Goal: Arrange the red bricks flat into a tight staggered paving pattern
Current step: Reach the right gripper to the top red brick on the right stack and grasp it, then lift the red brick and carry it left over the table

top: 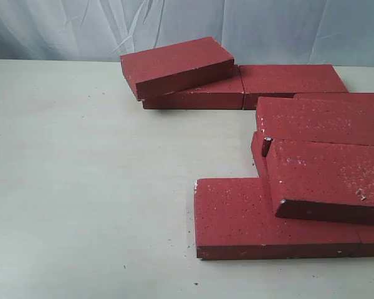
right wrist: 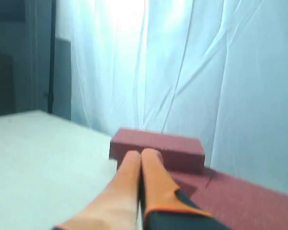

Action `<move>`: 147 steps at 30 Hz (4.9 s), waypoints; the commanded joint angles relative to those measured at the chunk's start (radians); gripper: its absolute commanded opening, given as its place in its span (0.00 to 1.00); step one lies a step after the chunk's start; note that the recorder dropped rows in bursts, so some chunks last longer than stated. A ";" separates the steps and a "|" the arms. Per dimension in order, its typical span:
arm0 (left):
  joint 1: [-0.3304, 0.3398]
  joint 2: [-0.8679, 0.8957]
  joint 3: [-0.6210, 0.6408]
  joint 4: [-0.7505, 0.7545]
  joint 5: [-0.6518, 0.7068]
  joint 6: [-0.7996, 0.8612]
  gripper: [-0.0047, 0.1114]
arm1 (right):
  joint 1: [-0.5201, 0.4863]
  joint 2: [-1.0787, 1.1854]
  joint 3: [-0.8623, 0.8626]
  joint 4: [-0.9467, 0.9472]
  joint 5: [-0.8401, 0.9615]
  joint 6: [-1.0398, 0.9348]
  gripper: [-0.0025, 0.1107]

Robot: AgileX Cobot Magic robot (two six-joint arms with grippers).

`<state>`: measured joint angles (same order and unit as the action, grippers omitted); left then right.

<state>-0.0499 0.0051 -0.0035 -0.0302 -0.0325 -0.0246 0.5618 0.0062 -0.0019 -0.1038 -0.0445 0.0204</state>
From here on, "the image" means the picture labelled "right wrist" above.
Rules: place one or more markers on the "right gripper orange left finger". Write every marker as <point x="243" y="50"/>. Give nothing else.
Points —
<point x="116" y="207"/>

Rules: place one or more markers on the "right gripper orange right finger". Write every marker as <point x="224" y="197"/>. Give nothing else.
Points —
<point x="163" y="210"/>

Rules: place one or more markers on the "red brick moved into row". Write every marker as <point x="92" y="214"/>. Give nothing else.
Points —
<point x="179" y="154"/>

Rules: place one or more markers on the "red brick back row flat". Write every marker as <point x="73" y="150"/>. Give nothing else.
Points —
<point x="236" y="203"/>

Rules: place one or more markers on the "white backdrop curtain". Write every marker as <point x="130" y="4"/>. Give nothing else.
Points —
<point x="216" y="70"/>

